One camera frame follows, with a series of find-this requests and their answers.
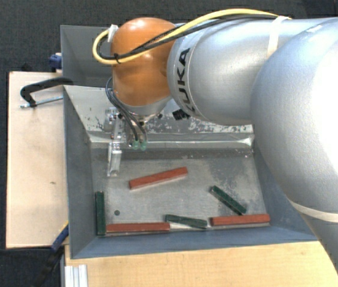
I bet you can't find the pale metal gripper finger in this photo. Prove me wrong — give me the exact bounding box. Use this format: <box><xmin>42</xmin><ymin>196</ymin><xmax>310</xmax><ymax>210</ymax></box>
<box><xmin>106</xmin><ymin>142</ymin><xmax>114</xmax><ymax>178</ymax></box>
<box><xmin>112</xmin><ymin>146</ymin><xmax>123</xmax><ymax>176</ymax></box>

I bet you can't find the red-brown flat block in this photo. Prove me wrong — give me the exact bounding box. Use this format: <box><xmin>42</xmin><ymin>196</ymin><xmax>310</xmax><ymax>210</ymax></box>
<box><xmin>128</xmin><ymin>166</ymin><xmax>188</xmax><ymax>191</ymax></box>
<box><xmin>209</xmin><ymin>213</ymin><xmax>271</xmax><ymax>227</ymax></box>
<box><xmin>105</xmin><ymin>222</ymin><xmax>171</xmax><ymax>234</ymax></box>

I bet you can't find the dark green flat block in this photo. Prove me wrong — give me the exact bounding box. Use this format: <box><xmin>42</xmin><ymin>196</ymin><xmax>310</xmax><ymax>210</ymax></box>
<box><xmin>95</xmin><ymin>191</ymin><xmax>107</xmax><ymax>236</ymax></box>
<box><xmin>165</xmin><ymin>214</ymin><xmax>208</xmax><ymax>230</ymax></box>
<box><xmin>210</xmin><ymin>185</ymin><xmax>247</xmax><ymax>216</ymax></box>

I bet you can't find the grey metal bin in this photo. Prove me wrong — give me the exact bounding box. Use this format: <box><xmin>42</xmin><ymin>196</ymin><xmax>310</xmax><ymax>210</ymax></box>
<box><xmin>60</xmin><ymin>25</ymin><xmax>318</xmax><ymax>259</ymax></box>

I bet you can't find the pale flat board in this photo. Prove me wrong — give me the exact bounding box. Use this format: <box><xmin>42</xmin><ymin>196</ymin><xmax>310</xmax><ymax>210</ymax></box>
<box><xmin>5</xmin><ymin>71</ymin><xmax>69</xmax><ymax>249</ymax></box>

